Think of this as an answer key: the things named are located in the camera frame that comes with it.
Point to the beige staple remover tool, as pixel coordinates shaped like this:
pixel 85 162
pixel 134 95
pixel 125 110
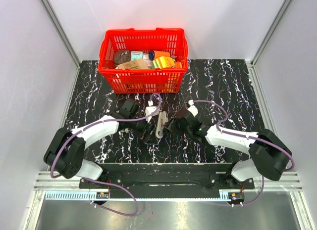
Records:
pixel 162 119

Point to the brown round cookie pack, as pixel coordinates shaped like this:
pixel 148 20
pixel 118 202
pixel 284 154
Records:
pixel 122 56

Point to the brown cardboard box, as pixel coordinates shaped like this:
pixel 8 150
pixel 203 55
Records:
pixel 135 64

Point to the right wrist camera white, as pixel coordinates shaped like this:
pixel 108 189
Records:
pixel 192 108

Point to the yellow green snack pack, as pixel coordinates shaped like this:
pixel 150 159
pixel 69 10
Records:
pixel 163 62

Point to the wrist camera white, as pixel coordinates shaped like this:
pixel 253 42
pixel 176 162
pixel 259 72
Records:
pixel 192 108
pixel 151 111

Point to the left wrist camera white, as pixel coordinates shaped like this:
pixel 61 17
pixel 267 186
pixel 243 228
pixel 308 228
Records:
pixel 151 111

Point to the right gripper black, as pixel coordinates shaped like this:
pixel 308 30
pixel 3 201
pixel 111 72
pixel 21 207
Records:
pixel 171 126

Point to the aluminium frame rail front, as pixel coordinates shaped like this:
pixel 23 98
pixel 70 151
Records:
pixel 78 189

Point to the red plastic shopping basket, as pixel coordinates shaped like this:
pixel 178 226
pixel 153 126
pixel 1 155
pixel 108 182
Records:
pixel 167 80

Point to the orange bottle blue cap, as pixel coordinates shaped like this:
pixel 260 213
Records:
pixel 154 54

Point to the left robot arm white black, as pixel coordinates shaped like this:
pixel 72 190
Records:
pixel 65 154

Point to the teal white small box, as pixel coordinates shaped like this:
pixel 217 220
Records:
pixel 136 55

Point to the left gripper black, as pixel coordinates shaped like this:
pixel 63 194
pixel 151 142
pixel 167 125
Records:
pixel 148 136

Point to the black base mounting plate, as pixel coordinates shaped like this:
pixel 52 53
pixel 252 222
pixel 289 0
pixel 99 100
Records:
pixel 212 175

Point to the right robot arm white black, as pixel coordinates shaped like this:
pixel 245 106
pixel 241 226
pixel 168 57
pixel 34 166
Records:
pixel 268 155

